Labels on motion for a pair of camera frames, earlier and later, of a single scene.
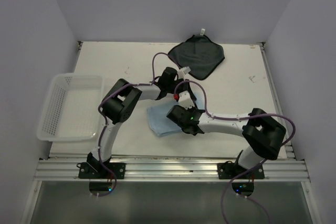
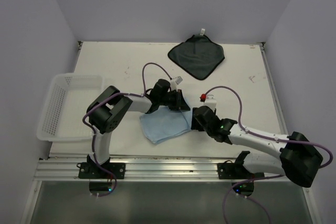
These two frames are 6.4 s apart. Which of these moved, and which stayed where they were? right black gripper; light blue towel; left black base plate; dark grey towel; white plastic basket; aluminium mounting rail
Moved: right black gripper; light blue towel
Stayed: dark grey towel; aluminium mounting rail; white plastic basket; left black base plate
